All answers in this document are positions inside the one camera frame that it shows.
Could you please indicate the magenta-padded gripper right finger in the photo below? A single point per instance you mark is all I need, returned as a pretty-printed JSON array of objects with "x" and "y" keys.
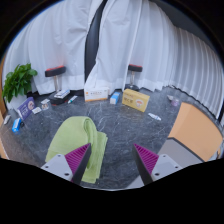
[{"x": 150, "y": 163}]

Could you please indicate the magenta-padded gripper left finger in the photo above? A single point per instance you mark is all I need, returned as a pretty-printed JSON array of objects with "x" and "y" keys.
[{"x": 71, "y": 161}]

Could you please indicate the light green towel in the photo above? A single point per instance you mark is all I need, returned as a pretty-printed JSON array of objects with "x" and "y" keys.
[{"x": 75, "y": 136}]

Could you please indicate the small white tube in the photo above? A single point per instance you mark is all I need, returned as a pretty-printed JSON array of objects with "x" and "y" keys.
[{"x": 154, "y": 116}]

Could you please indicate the white sachet packet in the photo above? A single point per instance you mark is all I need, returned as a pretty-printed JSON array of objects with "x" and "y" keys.
[{"x": 36, "y": 110}]

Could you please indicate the brown printed sachet packet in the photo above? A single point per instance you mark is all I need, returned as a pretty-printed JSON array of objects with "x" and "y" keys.
[{"x": 45, "y": 105}]

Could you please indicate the yellow carton box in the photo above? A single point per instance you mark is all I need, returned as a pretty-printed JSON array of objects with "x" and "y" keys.
[{"x": 135, "y": 100}]

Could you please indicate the small purple cup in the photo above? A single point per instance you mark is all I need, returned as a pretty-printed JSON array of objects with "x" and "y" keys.
[{"x": 175, "y": 101}]

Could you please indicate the flat white box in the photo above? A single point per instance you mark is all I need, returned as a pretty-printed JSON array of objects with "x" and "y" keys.
[{"x": 62, "y": 93}]

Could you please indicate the purple printed carton box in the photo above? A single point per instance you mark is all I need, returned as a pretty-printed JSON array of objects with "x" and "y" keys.
[{"x": 26, "y": 108}]

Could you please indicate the white orange carton box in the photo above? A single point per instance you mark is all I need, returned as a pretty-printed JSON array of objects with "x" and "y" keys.
[{"x": 96, "y": 94}]

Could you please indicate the small blue white box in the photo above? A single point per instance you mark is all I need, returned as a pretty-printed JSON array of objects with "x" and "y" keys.
[{"x": 115, "y": 98}]

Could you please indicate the small white flat packet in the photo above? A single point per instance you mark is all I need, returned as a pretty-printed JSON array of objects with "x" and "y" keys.
[{"x": 6, "y": 119}]

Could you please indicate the black red bar stool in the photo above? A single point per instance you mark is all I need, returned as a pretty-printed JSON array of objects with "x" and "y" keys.
[
  {"x": 55, "y": 80},
  {"x": 134, "y": 76}
]

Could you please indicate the green potted plant white pot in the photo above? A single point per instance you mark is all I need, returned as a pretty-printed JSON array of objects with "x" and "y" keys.
[{"x": 18, "y": 81}]

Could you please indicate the white curtain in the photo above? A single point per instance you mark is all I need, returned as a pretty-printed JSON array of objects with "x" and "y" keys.
[
  {"x": 53, "y": 43},
  {"x": 160, "y": 46}
]

